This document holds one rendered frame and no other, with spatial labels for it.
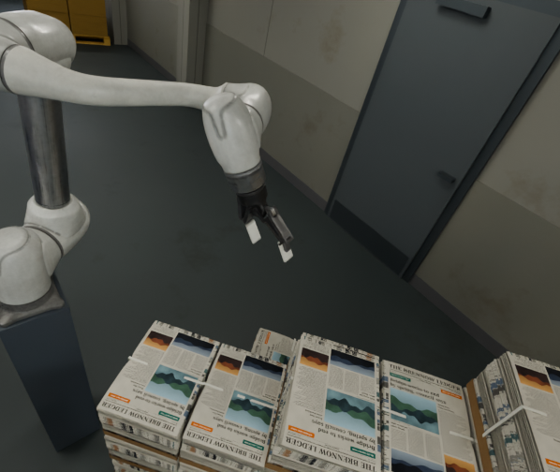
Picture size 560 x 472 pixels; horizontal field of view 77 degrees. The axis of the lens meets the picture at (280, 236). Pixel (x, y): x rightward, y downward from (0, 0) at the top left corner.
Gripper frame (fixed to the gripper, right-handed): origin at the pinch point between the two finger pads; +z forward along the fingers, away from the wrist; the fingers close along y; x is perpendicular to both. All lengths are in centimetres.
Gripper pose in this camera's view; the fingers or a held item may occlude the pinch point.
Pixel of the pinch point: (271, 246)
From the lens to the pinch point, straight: 97.5
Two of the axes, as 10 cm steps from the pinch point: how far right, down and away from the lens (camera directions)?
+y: 6.6, 3.4, -6.7
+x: 7.1, -5.7, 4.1
